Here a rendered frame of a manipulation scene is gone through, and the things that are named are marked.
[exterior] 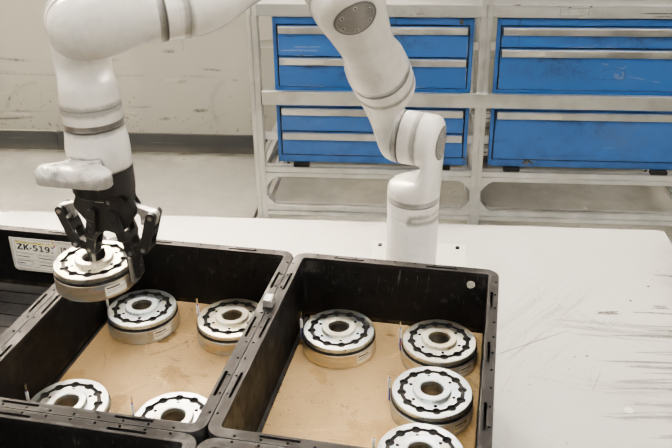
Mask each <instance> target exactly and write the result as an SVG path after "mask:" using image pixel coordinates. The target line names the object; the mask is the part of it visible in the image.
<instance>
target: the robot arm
mask: <svg viewBox="0 0 672 448"><path fill-rule="evenodd" d="M259 1H261V0H48V1H47V3H46V5H45V7H44V11H43V24H44V29H45V33H46V38H47V42H48V46H49V51H50V55H51V59H52V63H53V67H54V71H55V74H56V79H57V88H58V101H59V107H60V113H61V119H62V125H63V130H64V147H65V154H66V159H67V160H65V161H61V162H54V163H47V164H42V165H40V166H38V167H37V168H36V170H35V171H34V173H35V178H36V183H37V185H39V186H43V187H53V188H65V189H72V192H73V194H74V195H75V198H74V200H72V201H71V200H70V199H66V200H64V201H63V202H62V203H61V204H59V205H58V206H57V207H56V208H55V213H56V215H57V217H58V219H59V221H60V223H61V225H62V227H63V229H64V231H65V233H66V235H67V237H68V239H69V241H70V242H71V244H72V246H73V247H74V248H79V247H80V248H83V249H85V251H86V252H87V253H88V256H89V262H95V261H99V260H101V259H103V258H104V257H105V247H101V245H102V243H103V236H104V232H105V231H109V232H112V233H115V235H116V237H117V240H118V242H119V243H122V245H123V248H124V250H125V252H126V255H127V256H128V257H127V258H126V261H127V267H128V273H129V279H130V282H131V283H137V281H138V280H139V279H140V278H141V276H142V275H143V274H144V272H145V266H144V260H143V255H146V254H147V253H148V252H149V251H150V249H151V248H152V247H153V246H154V245H155V244H156V239H157V235H158V230H159V225H160V221H161V216H162V209H161V208H160V207H159V206H155V207H154V208H153V209H152V208H149V207H147V206H144V205H141V201H140V200H139V198H138V197H137V195H136V181H135V174H134V167H133V160H132V153H131V146H130V140H129V135H128V132H127V129H126V125H125V121H124V114H123V107H122V100H121V93H120V89H119V86H118V82H117V80H116V78H115V75H114V73H113V68H112V61H111V57H112V56H115V55H118V54H122V53H125V52H128V51H131V50H134V49H137V48H140V47H142V46H145V45H148V44H152V43H161V42H167V41H168V42H169V41H175V40H181V39H187V38H193V37H198V36H202V35H206V34H209V33H212V32H214V31H217V30H219V29H221V28H223V27H224V26H226V25H228V24H229V23H230V22H232V21H233V20H234V19H236V18H237V17H238V16H240V15H241V14H242V13H243V12H244V11H246V10H247V9H248V8H250V7H251V6H253V5H254V4H256V3H257V2H259ZM305 2H306V4H307V6H308V8H309V10H310V12H311V15H312V17H313V19H314V21H315V22H316V24H317V25H318V26H319V28H320V29H321V30H322V32H323V33H324V34H325V35H326V37H327V38H328V39H329V40H330V41H331V43H332V44H333V45H334V47H335V48H336V49H337V51H338V52H339V53H340V55H341V56H342V58H343V60H344V70H345V73H346V77H347V79H348V82H349V84H350V86H351V88H352V90H353V91H354V93H355V95H356V97H357V99H358V100H359V102H360V103H361V105H362V107H363V108H364V110H365V112H366V115H367V117H368V119H369V121H370V123H371V126H372V128H373V131H374V135H375V138H376V141H377V144H378V147H379V149H380V151H381V153H382V155H383V156H384V157H385V158H386V159H388V160H390V161H393V162H397V163H402V164H407V165H413V166H418V167H419V168H420V169H419V170H415V171H410V172H405V173H401V174H399V175H397V176H395V177H393V178H392V179H391V180H390V182H389V184H388V192H387V241H386V260H393V261H404V262H415V263H426V264H436V253H437V236H438V218H439V199H440V188H441V180H442V168H443V159H444V151H445V143H446V138H447V136H446V123H445V120H444V118H443V117H442V116H440V115H437V114H432V113H426V112H419V111H413V110H407V109H404V108H405V107H406V106H407V105H408V103H409V102H410V100H411V98H412V96H413V94H414V90H415V77H414V73H413V70H412V67H411V65H410V62H409V59H408V57H407V55H406V53H405V51H404V49H403V47H402V45H401V44H400V43H399V41H398V40H397V39H396V38H395V37H394V35H393V33H392V30H391V25H390V21H389V16H388V11H387V6H386V0H305ZM78 213H80V215H81V216H82V217H83V218H84V219H85V220H86V227H85V226H84V224H83V222H82V220H81V218H80V216H79V214H78ZM137 214H138V215H139V216H140V220H141V225H144V226H143V231H142V236H141V239H140V236H139V234H138V230H139V228H138V225H137V223H136V221H135V216H136V215H137ZM126 228H127V229H126ZM125 229H126V230H125ZM75 230H76V231H75ZM76 232H77V233H76ZM77 234H78V235H77Z"/></svg>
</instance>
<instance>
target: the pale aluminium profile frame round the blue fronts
mask: <svg viewBox="0 0 672 448"><path fill-rule="evenodd" d="M481 3H482V15H481V17H480V29H479V41H476V28H477V17H467V18H475V23H474V39H473V56H472V72H471V89H470V93H449V92H414V94H413V96H412V98H411V100H410V102H409V103H408V105H407V106H406V107H444V108H469V122H468V138H467V155H466V165H459V166H461V167H462V168H459V167H450V165H443V168H442V180H445V181H460V183H463V184H464V190H465V198H466V200H465V201H464V202H463V203H462V204H461V205H458V206H439V218H438V219H461V220H467V224H477V225H478V221H479V220H496V221H530V222H565V223H600V224H634V225H669V226H672V212H654V211H617V210H581V209H544V208H508V207H489V205H486V204H485V203H484V202H483V201H482V200H481V198H480V192H481V190H483V188H484V187H485V186H487V185H488V184H489V183H491V182H527V183H568V184H608V185H649V186H662V187H663V188H664V190H665V191H666V193H667V194H668V196H669V197H670V199H671V200H672V172H669V171H668V170H652V169H642V170H644V172H633V171H590V170H546V169H520V168H519V166H503V168H482V164H483V156H488V145H484V144H488V143H489V136H488V135H485V122H490V116H491V111H486V108H505V109H566V110H627V111H672V96H653V95H585V94H516V93H488V79H489V65H490V50H495V48H496V41H491V36H492V22H493V6H494V0H481ZM487 4H489V13H488V17H486V8H487ZM245 14H246V30H247V45H248V61H249V77H250V93H251V109H252V124H253V140H254V156H255V172H256V188H257V204H258V218H270V214H288V215H322V216H357V217H387V204H361V203H325V202H288V201H278V200H276V199H275V198H274V196H275V194H276V191H277V188H278V186H279V183H280V180H281V178H282V177H323V178H364V179H392V178H393V177H395V176H397V175H399V174H401V173H405V172H410V171H415V170H419V169H420V168H419V167H416V166H373V165H329V164H310V162H301V161H294V163H293V164H290V162H292V161H279V155H278V157H277V159H276V162H275V163H271V162H272V160H273V158H274V155H275V153H276V150H277V148H278V135H277V121H276V123H275V125H274V128H273V130H272V131H265V121H264V105H326V106H362V105H361V103H360V102H359V100H358V99H357V97H356V95H355V93H354V91H315V90H263V85H262V67H261V49H260V48H273V39H260V32H259V16H257V15H256V4H254V5H253V6H252V16H250V8H248V9H247V10H246V11H245ZM475 50H478V61H477V77H476V92H475V93H473V77H474V60H475ZM472 108H474V111H471V109H472ZM266 139H268V140H267V143H266ZM647 170H649V172H646V171H647Z"/></svg>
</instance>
